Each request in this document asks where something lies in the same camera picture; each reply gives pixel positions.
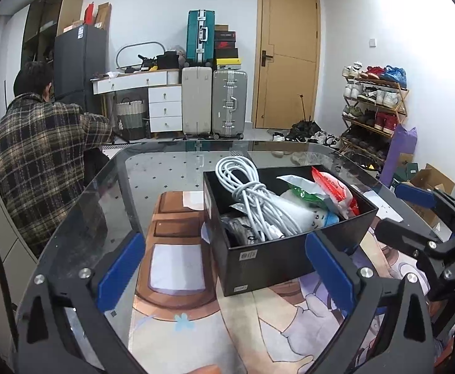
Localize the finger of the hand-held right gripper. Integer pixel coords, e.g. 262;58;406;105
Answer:
375;217;455;260
395;183;455;223

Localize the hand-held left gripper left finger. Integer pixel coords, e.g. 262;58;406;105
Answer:
17;232;148;374

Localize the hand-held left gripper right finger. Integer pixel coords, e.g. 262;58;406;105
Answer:
304;232;434;374

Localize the black storage box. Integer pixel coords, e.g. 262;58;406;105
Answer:
202;165;379;297

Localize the white plush toy keychain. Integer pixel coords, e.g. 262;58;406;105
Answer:
280;189;339;231

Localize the red snack packet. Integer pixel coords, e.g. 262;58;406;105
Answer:
311;166;361;219

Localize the green and white packet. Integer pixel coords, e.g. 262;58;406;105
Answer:
276;175;329;204

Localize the clear bag of cables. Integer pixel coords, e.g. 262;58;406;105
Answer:
221;214;260;248

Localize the white cable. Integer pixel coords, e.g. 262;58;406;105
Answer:
215;156;287;242

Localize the open cardboard box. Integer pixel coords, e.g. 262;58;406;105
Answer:
401;163;455;227

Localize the dark green box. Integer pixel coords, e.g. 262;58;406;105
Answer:
392;164;420;188

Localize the purple rolled mat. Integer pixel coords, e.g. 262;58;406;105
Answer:
379;126;418;188

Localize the printed table mat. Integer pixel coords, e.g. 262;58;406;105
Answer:
128;191;446;374

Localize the wooden shoe rack with shoes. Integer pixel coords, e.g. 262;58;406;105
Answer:
341;61;409;169

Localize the pile of shoes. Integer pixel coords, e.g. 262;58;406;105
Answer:
270;119;343;164

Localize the woven laundry basket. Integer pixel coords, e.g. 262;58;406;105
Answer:
115;98;147;141

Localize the white desk with drawers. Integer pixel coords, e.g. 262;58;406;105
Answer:
91;68;183;133

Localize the wooden door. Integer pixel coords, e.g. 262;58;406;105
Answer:
252;0;322;130

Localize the beige suitcase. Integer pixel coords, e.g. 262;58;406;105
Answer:
181;66;213;138

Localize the silver suitcase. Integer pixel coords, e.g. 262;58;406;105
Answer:
212;69;249;140

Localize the black refrigerator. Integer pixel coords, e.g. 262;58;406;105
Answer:
54;24;108;116

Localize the teal suitcase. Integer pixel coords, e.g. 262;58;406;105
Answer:
186;10;216;67

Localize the tall cardboard box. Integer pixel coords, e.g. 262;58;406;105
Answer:
95;3;112;30

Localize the brown wardrobe shelf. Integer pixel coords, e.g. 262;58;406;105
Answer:
21;0;86;63

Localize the oval metal frame mirror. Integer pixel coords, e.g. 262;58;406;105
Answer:
116;41;164;72

